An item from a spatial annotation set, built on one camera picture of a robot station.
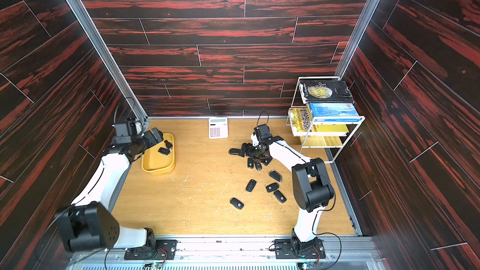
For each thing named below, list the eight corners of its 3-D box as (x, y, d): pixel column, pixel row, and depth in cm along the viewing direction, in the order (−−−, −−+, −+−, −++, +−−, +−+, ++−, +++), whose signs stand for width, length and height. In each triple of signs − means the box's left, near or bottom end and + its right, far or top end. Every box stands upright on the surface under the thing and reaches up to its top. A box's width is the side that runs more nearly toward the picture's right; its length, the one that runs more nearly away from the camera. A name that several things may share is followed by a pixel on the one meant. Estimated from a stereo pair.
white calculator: (207, 138, 113) (206, 134, 110) (210, 121, 122) (209, 117, 119) (227, 138, 113) (227, 134, 110) (228, 121, 122) (228, 117, 119)
